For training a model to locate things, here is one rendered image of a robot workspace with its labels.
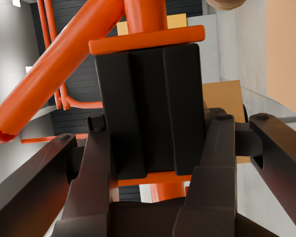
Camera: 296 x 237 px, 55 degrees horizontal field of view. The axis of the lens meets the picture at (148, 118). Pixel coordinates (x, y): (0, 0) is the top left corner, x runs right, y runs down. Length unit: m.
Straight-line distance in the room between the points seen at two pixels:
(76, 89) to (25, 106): 11.15
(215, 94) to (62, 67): 1.98
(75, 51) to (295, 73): 0.21
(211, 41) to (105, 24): 7.36
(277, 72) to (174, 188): 0.22
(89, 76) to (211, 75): 5.28
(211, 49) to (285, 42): 7.20
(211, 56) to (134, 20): 7.38
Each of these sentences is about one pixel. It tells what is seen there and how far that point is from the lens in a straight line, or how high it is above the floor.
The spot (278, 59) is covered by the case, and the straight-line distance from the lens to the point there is 0.36.
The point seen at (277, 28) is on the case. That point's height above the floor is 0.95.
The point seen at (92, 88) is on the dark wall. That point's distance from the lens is 11.15.
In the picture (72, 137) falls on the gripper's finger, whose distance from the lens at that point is 0.16.
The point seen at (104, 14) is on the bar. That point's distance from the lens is 0.18.
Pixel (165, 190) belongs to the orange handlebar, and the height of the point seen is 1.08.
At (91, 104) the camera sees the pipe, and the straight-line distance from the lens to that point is 8.14.
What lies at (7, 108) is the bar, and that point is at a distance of 0.21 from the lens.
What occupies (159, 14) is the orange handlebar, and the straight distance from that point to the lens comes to 0.16.
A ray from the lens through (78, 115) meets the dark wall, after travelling 11.54.
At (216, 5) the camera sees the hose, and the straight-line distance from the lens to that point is 0.24.
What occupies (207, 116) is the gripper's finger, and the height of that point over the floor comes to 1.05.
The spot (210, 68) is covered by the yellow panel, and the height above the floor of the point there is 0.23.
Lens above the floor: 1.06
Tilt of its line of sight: 7 degrees up
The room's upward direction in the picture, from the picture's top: 95 degrees counter-clockwise
